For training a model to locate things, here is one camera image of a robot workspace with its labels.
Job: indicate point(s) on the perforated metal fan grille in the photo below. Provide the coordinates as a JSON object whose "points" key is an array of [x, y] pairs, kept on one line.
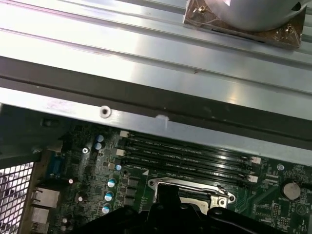
{"points": [[14, 195]]}

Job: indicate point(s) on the metal socket cover frame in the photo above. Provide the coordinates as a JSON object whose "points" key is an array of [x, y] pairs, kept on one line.
{"points": [[190, 186]]}

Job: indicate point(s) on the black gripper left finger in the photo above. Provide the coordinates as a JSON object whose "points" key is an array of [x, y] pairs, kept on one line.
{"points": [[136, 221]]}

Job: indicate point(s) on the CPU socket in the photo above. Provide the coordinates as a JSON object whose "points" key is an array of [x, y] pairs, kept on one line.
{"points": [[223, 201]]}

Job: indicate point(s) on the small silver capacitor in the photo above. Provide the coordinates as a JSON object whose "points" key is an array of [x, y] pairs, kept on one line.
{"points": [[106, 208], [111, 182], [109, 195], [98, 146], [99, 138], [118, 167]]}

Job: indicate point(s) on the black silver PC case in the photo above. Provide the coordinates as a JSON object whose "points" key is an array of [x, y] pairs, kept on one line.
{"points": [[73, 109]]}

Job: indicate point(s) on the brown square base plate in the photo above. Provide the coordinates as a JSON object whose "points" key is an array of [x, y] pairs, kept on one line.
{"points": [[287, 36]]}

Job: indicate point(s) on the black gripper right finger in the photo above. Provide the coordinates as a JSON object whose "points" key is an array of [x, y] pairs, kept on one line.
{"points": [[243, 224]]}

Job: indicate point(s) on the blue video port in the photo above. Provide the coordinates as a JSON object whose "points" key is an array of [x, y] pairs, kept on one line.
{"points": [[56, 165]]}

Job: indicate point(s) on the black RAM slot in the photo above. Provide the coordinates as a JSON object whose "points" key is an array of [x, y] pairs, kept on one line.
{"points": [[182, 173], [182, 145], [182, 164], [182, 154]]}

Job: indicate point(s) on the green motherboard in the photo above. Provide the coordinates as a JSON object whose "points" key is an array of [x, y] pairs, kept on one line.
{"points": [[268, 202]]}

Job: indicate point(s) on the silver metal io port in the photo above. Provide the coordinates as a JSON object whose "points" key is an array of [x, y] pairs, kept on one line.
{"points": [[40, 215], [46, 196]]}

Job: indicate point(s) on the silver coin battery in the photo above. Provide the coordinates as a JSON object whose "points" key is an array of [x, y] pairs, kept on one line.
{"points": [[291, 190]]}

